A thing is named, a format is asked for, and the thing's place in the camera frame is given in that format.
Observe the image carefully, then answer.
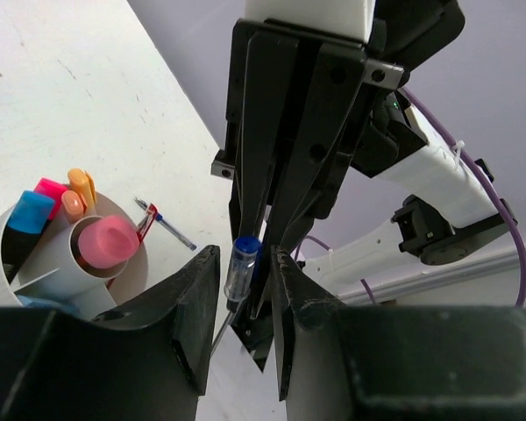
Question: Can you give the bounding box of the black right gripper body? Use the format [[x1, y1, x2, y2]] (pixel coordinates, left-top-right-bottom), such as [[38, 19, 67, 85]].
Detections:
[[210, 17, 407, 374]]

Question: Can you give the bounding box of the white round pen holder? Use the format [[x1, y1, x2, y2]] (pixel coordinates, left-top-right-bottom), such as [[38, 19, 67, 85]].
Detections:
[[0, 193, 149, 319]]

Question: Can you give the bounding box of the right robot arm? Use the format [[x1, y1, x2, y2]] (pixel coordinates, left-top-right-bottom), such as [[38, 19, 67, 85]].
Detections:
[[211, 1, 515, 366]]

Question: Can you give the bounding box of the yellow capped orange highlighter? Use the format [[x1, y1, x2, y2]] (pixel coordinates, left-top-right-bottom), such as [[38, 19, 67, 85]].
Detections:
[[68, 168, 97, 216]]

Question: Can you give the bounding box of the red gel pen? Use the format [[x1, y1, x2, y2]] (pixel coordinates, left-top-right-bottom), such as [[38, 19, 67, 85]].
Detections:
[[136, 203, 159, 243]]

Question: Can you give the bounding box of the black highlighter blue cap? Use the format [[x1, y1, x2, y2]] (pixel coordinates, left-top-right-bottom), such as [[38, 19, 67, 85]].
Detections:
[[1, 190, 55, 283]]

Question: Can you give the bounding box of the black highlighter pink cap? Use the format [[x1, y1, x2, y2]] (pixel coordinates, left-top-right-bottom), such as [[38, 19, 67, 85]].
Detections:
[[33, 177, 68, 221]]

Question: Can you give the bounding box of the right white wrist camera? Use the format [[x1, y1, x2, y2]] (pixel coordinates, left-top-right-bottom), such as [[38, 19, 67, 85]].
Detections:
[[244, 0, 376, 43]]

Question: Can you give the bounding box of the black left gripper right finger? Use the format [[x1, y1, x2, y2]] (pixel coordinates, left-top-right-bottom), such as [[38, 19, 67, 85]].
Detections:
[[270, 247, 526, 420]]

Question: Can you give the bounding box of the pink capped highlighter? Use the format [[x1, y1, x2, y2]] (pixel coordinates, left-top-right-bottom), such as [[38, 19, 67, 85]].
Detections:
[[77, 215, 140, 269]]

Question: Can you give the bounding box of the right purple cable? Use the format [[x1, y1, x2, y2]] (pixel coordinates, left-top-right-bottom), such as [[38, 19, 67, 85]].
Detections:
[[293, 87, 526, 308]]

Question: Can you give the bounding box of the blue gel pen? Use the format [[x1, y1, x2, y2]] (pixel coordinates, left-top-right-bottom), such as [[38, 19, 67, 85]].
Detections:
[[133, 196, 197, 251]]

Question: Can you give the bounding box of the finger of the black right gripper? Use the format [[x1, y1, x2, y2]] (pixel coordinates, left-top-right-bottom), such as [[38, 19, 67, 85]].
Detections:
[[240, 30, 302, 320], [262, 43, 366, 270]]

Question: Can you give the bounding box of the blue transparent highlighter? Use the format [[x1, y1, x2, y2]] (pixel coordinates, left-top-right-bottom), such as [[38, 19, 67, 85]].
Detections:
[[16, 295, 82, 318]]

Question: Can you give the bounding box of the grey highlighter orange cap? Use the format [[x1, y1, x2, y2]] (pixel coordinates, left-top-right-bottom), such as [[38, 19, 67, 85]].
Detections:
[[61, 189, 85, 224]]

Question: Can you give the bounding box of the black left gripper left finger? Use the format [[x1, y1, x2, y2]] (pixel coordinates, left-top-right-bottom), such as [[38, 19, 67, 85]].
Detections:
[[0, 246, 220, 420]]

